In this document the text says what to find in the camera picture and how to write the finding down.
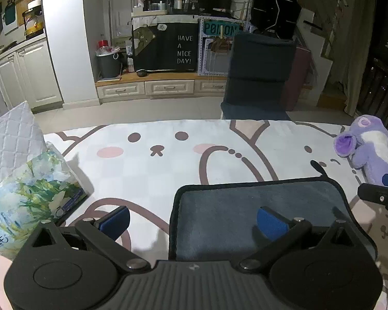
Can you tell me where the maroon box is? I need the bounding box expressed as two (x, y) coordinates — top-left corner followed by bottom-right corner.
(284, 46), (313, 112)

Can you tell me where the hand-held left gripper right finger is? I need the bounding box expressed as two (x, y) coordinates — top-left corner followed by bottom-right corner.
(238, 206), (360, 272)

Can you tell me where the dark grey towel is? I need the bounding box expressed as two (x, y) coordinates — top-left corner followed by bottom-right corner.
(168, 159), (379, 263)

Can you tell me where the white perforated metal rack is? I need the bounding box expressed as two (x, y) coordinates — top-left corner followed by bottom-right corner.
(197, 17), (246, 77)

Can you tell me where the floral tissue pack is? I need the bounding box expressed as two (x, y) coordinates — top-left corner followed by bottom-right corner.
(0, 141), (88, 261)

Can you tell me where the low wooden drawer cabinet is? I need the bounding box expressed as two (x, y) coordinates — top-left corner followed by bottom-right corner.
(95, 70), (229, 100)

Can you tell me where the purple plush toy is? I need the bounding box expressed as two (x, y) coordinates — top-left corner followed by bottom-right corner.
(333, 114), (388, 185)

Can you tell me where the grey trash bin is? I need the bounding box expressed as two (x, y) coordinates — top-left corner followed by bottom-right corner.
(96, 51), (123, 79)

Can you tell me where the beige curtain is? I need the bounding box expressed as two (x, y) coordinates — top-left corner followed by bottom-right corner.
(322, 0), (379, 117)

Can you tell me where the white kitchen cabinet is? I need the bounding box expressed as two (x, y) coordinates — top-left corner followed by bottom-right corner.
(0, 37), (64, 111)

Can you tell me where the black hanging jacket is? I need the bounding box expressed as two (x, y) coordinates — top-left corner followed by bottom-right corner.
(251, 0), (302, 38)

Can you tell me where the white shelf rack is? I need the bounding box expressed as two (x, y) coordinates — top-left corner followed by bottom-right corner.
(131, 0), (169, 18)

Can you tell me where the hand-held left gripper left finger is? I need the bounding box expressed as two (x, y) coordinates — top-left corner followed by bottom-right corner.
(30, 206), (150, 272)

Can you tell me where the white quilted pillow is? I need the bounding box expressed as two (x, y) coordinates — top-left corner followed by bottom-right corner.
(0, 100), (48, 195)

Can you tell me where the dark folding floor chair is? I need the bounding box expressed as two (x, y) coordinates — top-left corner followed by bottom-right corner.
(220, 32), (297, 121)

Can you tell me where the glass tank with yellow contents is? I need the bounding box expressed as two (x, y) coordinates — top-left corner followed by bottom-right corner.
(22, 0), (46, 41)

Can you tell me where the cartoon bear printed blanket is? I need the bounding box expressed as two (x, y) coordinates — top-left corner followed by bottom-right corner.
(0, 119), (388, 310)

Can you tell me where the black printed cloth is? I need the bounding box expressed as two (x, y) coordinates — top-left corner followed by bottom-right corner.
(132, 22), (199, 72)

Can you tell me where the dark wooden railing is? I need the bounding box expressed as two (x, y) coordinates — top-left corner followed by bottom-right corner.
(356, 56), (388, 134)

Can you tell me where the teal sign plate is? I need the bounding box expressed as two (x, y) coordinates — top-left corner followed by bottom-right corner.
(203, 22), (240, 37)

